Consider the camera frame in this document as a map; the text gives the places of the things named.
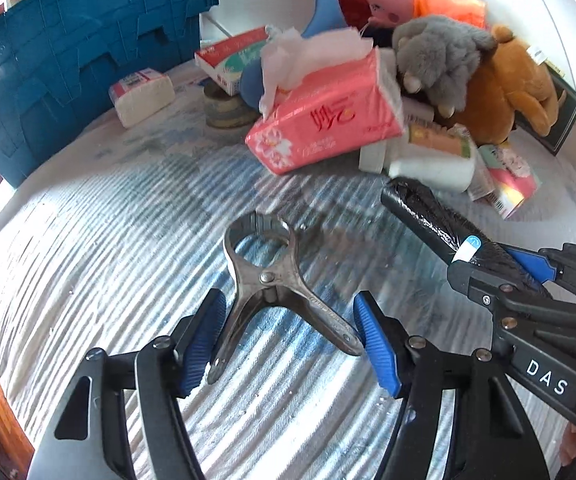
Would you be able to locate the grey plush toy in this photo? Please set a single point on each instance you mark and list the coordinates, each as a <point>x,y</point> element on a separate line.
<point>438,50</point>

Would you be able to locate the black roll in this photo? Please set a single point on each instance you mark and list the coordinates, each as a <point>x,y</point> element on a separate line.
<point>433,220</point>

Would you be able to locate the blue plastic container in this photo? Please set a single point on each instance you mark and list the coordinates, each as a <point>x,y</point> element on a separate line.
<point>68,60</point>

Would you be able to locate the white barcode box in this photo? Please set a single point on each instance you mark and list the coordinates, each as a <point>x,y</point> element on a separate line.
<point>415,110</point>

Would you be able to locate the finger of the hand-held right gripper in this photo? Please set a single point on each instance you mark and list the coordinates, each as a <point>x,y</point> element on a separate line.
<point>533,265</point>
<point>478,282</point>

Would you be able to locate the dark book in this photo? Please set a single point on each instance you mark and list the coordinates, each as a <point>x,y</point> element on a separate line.
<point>568,110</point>

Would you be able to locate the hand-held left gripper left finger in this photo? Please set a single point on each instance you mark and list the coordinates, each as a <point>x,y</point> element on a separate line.
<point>203,345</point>

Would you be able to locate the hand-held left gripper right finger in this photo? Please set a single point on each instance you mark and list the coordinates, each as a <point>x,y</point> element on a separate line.
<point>375,340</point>

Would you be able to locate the white roll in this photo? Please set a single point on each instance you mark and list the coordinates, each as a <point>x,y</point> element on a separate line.
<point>433,172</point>

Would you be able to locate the metal spring clamp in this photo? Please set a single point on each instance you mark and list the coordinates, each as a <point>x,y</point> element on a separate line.
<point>268,277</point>

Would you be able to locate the pink and green box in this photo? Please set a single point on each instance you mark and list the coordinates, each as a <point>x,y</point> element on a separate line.
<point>513,175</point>

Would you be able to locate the white capped bottle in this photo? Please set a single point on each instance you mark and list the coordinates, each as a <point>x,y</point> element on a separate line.
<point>438,142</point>

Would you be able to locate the small white tissue pack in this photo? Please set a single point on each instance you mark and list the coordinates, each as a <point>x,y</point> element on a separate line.
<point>143,95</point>

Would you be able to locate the pink tissue pack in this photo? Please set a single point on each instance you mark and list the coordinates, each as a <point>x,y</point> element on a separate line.
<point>328,120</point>

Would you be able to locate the tape roll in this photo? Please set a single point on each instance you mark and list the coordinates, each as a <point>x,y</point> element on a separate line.
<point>225,110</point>

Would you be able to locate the blue plastic shoehorn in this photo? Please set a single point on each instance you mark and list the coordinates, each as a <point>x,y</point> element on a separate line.
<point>325,5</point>

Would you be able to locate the brown bear plush toy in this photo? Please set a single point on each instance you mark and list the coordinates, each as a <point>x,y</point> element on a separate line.
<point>508,85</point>

